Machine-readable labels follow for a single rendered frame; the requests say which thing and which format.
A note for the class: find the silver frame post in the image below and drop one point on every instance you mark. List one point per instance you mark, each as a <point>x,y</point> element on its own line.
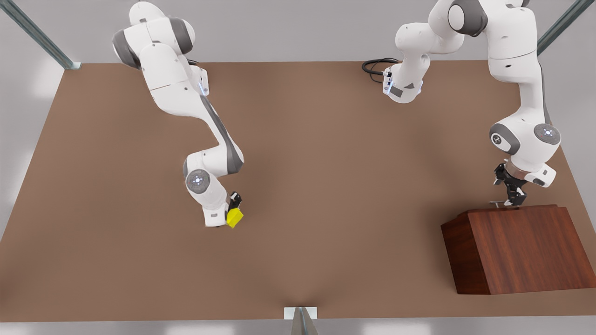
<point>301,321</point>
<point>39,35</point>
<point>558,25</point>

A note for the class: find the dark wooden drawer cabinet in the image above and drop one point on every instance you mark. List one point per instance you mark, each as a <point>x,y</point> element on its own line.
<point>517,249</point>

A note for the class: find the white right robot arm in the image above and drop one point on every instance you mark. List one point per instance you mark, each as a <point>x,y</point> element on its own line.
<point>163,70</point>

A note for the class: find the yellow square block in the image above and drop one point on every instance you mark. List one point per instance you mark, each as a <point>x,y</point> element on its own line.
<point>234,217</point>

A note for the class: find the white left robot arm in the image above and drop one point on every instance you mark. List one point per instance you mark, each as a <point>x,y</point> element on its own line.
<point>512,51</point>

